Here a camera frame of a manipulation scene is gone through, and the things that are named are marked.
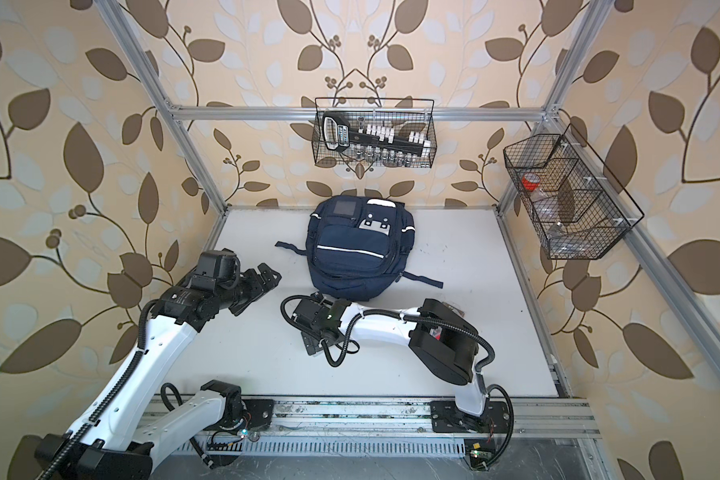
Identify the black wire basket wall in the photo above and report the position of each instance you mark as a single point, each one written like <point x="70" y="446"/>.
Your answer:
<point x="372" y="109"/>
<point x="583" y="213"/>

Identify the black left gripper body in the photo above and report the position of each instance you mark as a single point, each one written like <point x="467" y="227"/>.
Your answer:
<point x="240" y="291"/>

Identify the navy blue student backpack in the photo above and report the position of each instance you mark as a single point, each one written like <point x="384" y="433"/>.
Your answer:
<point x="357" y="247"/>

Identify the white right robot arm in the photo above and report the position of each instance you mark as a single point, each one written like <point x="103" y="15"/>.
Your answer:
<point x="448" y="346"/>

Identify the black wire basket right wall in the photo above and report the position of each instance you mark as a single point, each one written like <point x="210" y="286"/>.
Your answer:
<point x="583" y="213"/>

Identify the red stationery blister pack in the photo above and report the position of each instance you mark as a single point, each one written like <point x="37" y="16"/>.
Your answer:
<point x="448" y="322"/>

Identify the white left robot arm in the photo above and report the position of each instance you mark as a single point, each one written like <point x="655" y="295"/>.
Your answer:
<point x="107" y="441"/>

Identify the aluminium cage frame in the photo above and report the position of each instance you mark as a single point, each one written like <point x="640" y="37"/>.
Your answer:
<point x="693" y="316"/>

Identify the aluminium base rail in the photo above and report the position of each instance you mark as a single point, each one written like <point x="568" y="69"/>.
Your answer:
<point x="350" y="417"/>

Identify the black wire basket back wall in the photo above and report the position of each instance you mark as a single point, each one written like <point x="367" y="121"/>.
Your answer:
<point x="372" y="109"/>

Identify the red capped clear bottle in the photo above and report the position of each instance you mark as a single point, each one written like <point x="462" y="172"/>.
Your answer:
<point x="531" y="184"/>

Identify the black socket wrench set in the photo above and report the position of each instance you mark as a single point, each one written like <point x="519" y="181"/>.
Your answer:
<point x="339" y="134"/>

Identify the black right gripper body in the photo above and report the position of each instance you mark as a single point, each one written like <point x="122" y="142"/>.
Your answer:
<point x="309" y="340"/>

